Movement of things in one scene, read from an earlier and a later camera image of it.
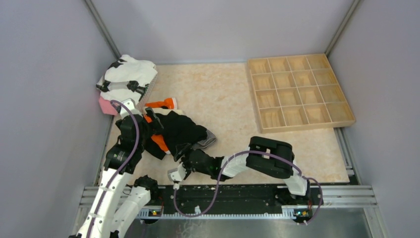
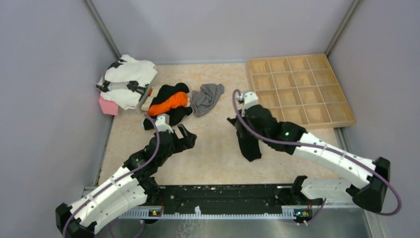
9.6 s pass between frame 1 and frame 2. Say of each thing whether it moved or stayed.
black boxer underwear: moved
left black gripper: moved
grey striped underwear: moved
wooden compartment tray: stayed
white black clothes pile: stayed
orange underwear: moved
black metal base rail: stayed
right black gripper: moved
